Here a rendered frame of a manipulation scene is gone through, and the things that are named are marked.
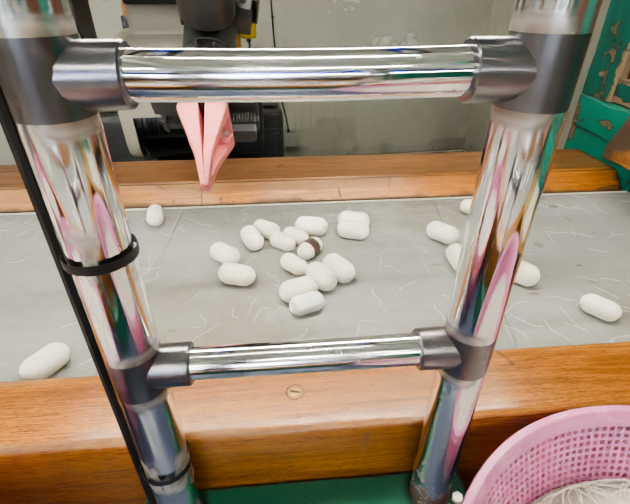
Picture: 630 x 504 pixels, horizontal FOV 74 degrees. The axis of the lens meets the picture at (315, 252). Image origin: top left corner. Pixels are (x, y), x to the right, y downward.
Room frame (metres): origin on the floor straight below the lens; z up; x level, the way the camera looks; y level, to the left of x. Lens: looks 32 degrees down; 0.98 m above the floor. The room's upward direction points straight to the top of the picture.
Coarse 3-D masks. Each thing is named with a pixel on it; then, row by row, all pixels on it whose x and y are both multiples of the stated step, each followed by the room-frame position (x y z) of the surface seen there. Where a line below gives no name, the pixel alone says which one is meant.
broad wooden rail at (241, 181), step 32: (192, 160) 0.60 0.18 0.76; (256, 160) 0.60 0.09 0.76; (288, 160) 0.60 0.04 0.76; (320, 160) 0.60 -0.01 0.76; (352, 160) 0.60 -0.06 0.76; (384, 160) 0.60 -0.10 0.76; (416, 160) 0.60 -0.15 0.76; (448, 160) 0.60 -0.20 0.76; (576, 160) 0.60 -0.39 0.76; (0, 192) 0.50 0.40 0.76; (128, 192) 0.50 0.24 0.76; (160, 192) 0.51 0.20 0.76; (192, 192) 0.51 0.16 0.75; (224, 192) 0.51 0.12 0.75; (256, 192) 0.51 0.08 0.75; (288, 192) 0.52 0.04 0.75; (320, 192) 0.52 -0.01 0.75; (352, 192) 0.52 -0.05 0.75; (384, 192) 0.53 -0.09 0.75; (416, 192) 0.53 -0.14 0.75; (448, 192) 0.53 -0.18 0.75; (544, 192) 0.54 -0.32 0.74; (576, 192) 0.54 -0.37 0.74
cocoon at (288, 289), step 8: (288, 280) 0.31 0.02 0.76; (296, 280) 0.31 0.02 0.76; (304, 280) 0.31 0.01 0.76; (312, 280) 0.31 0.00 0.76; (280, 288) 0.30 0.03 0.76; (288, 288) 0.30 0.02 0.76; (296, 288) 0.30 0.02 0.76; (304, 288) 0.30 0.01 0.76; (312, 288) 0.30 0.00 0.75; (280, 296) 0.30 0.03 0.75; (288, 296) 0.29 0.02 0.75
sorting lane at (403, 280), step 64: (0, 256) 0.38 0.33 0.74; (192, 256) 0.38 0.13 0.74; (256, 256) 0.38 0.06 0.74; (320, 256) 0.38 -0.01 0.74; (384, 256) 0.38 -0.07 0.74; (576, 256) 0.38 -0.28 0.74; (0, 320) 0.28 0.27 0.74; (64, 320) 0.28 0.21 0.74; (192, 320) 0.28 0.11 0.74; (256, 320) 0.28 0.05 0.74; (320, 320) 0.28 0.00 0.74; (384, 320) 0.28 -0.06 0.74; (512, 320) 0.28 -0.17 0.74; (576, 320) 0.28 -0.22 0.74
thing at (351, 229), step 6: (342, 222) 0.42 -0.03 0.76; (348, 222) 0.42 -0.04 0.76; (354, 222) 0.41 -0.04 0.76; (360, 222) 0.41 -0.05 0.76; (342, 228) 0.41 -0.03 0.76; (348, 228) 0.41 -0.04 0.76; (354, 228) 0.41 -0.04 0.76; (360, 228) 0.41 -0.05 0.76; (366, 228) 0.41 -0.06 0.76; (342, 234) 0.41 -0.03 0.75; (348, 234) 0.41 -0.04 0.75; (354, 234) 0.41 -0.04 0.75; (360, 234) 0.40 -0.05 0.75; (366, 234) 0.41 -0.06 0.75
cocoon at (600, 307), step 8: (584, 296) 0.29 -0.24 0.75; (592, 296) 0.29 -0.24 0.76; (600, 296) 0.29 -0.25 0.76; (584, 304) 0.29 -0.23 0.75; (592, 304) 0.28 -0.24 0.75; (600, 304) 0.28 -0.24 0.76; (608, 304) 0.28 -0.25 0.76; (616, 304) 0.28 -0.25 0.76; (592, 312) 0.28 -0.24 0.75; (600, 312) 0.27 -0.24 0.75; (608, 312) 0.27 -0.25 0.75; (616, 312) 0.27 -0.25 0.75; (608, 320) 0.27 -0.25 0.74
